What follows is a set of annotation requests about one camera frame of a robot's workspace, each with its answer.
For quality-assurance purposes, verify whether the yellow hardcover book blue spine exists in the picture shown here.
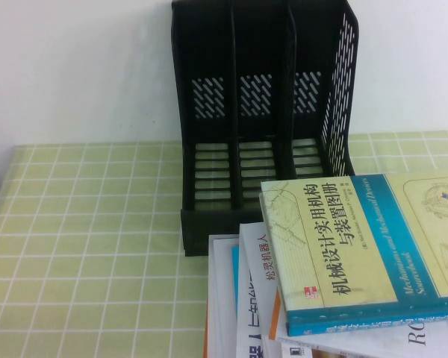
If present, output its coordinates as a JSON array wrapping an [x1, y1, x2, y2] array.
[[259, 171, 448, 338]]

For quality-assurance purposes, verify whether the white book red lettering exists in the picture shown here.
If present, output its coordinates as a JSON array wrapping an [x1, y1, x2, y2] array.
[[235, 220, 284, 358]]

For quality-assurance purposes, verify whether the white book blue patch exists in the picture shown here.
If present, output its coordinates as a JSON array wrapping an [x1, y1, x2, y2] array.
[[203, 233, 247, 358]]

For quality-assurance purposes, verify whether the black plastic book holder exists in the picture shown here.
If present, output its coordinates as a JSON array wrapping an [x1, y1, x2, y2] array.
[[170, 0, 361, 257]]

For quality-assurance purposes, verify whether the white orange ROS2 book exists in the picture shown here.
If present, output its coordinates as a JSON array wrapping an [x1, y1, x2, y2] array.
[[267, 286, 448, 358]]

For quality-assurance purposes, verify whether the green checked tablecloth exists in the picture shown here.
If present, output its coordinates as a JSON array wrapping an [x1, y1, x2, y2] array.
[[0, 130, 448, 358]]

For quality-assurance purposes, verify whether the white printed booklet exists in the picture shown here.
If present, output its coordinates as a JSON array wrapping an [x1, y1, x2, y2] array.
[[275, 334, 363, 358]]

